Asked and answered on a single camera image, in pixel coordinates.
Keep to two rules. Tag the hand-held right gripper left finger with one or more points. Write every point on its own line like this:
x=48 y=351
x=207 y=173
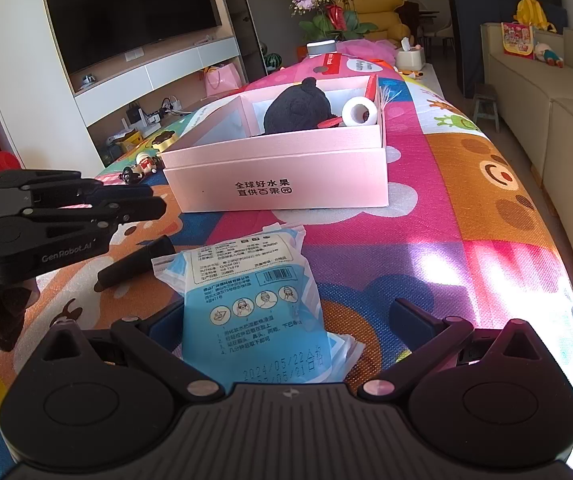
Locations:
x=164 y=332

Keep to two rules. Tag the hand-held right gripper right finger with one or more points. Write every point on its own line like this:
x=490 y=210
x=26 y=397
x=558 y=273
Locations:
x=414 y=322

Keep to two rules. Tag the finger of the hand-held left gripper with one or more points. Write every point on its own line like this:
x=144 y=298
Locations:
x=91 y=200
x=136 y=260

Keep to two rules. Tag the small cartoon figurine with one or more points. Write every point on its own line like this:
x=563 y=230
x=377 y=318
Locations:
x=147 y=162

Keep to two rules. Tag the blue face mask packet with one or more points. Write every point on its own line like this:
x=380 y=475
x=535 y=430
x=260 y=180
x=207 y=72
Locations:
x=251 y=300

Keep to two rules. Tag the pink cardboard box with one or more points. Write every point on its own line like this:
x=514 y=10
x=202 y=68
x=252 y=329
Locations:
x=291 y=165

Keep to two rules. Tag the black plush toy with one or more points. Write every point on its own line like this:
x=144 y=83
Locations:
x=291 y=107

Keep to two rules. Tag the white paper roll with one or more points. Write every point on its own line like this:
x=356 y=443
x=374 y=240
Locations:
x=349 y=105

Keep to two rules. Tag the red plastic toy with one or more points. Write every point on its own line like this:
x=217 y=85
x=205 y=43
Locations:
x=371 y=91

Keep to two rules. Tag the person's left hand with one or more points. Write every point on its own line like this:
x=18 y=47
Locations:
x=1 y=310

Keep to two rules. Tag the small dark toy figure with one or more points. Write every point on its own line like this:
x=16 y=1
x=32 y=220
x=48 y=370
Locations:
x=130 y=175

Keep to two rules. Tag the yellow box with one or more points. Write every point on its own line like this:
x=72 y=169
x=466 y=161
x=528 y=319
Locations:
x=129 y=141

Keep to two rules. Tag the red trash bin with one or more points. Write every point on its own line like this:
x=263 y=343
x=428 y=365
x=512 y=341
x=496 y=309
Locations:
x=1 y=165

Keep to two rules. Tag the white router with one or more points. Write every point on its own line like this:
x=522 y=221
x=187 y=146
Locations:
x=141 y=115

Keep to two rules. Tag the colourful cartoon play mat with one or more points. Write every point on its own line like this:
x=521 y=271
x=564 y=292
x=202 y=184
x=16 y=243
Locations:
x=441 y=210

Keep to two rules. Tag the small grey shelf ornament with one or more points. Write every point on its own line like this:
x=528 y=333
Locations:
x=90 y=80

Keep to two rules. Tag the white power strip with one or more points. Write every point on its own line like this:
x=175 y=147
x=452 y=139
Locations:
x=170 y=105

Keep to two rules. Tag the white television cabinet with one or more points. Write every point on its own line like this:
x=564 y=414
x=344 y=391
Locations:
x=181 y=67

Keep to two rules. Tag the pink gift bag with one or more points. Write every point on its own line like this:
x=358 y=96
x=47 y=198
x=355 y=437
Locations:
x=224 y=80

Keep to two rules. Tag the black television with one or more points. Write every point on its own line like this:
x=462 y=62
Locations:
x=126 y=10

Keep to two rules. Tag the watermelon ball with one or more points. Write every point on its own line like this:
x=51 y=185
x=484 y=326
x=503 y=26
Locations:
x=274 y=61

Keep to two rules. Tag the small grey stool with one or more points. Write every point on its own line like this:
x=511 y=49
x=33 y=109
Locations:
x=486 y=100

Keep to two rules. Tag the beige sofa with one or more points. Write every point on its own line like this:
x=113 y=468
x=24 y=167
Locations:
x=556 y=125

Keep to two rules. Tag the orange box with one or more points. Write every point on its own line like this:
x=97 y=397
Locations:
x=301 y=54

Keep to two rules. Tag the white tissue box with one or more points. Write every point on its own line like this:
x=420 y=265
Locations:
x=410 y=57

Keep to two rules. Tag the white cylinder with dark top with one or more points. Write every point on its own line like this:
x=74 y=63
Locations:
x=323 y=49

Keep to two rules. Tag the pink tulle cloth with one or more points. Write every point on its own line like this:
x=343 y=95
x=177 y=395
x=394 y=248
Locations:
x=366 y=49

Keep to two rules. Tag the dark fish tank cabinet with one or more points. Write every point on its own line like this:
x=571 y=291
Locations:
x=466 y=45

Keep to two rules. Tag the plush doll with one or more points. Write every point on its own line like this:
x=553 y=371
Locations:
x=548 y=55

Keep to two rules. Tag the pink cartoon picture bag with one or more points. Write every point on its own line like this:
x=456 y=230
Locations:
x=517 y=40

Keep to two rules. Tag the pink orchid plant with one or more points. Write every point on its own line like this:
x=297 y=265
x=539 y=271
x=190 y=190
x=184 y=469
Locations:
x=331 y=10

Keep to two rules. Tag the yellow armchair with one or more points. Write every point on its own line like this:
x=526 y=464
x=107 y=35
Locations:
x=381 y=5

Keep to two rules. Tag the yellow backpack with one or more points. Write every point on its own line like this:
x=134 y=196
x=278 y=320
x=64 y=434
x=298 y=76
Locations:
x=534 y=15

